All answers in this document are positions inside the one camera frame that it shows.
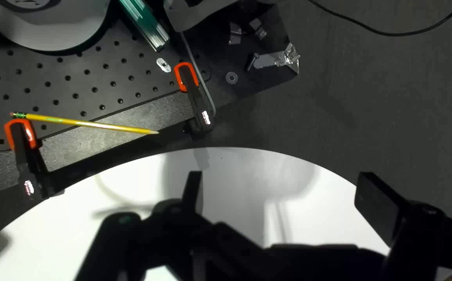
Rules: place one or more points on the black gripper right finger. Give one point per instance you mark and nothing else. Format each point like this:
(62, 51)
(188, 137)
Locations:
(423, 243)

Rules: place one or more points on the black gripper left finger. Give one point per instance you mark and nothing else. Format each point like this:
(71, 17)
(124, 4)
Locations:
(148, 243)

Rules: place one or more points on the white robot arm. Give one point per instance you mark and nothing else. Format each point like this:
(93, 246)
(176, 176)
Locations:
(54, 31)

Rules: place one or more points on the yellow pencil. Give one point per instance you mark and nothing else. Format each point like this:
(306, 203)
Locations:
(85, 123)

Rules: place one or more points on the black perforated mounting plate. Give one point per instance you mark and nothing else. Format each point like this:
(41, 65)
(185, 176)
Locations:
(94, 78)

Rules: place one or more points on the teal aluminium extrusion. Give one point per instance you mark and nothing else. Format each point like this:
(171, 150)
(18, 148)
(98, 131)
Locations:
(149, 25)

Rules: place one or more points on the crumpled silver foil piece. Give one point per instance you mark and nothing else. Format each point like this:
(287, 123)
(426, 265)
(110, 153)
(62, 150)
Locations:
(274, 59)

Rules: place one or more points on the grey plastic housing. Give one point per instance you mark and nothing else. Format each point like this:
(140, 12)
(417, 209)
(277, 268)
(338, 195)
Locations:
(199, 12)

